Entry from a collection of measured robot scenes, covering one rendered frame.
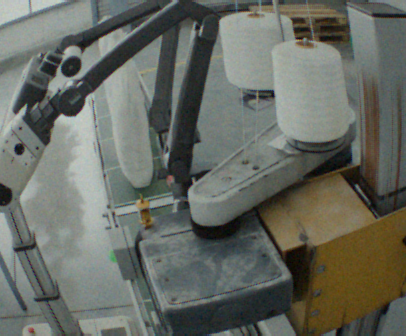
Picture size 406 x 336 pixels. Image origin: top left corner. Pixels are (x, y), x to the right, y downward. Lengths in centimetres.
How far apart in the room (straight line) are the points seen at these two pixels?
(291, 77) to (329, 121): 10
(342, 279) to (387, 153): 28
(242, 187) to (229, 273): 17
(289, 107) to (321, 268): 32
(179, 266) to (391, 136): 48
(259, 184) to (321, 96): 26
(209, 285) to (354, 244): 30
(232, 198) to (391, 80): 40
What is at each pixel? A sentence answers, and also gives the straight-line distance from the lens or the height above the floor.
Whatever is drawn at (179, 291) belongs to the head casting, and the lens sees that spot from 94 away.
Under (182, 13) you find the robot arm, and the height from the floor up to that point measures 168.
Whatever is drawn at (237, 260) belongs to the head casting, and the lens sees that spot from 99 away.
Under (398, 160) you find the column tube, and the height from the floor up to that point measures 143.
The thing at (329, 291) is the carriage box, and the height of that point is 119.
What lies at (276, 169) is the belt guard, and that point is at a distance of 108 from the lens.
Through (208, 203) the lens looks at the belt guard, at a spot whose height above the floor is 141.
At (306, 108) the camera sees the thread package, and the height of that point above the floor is 159.
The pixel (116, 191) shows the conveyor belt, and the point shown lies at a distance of 317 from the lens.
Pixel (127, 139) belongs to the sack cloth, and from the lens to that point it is 305.
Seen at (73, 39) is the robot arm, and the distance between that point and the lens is 187.
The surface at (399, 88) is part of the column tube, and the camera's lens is 103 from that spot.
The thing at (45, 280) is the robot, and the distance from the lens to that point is 197.
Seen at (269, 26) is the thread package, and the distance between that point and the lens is 109.
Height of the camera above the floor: 196
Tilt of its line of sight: 29 degrees down
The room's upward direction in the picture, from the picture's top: 8 degrees counter-clockwise
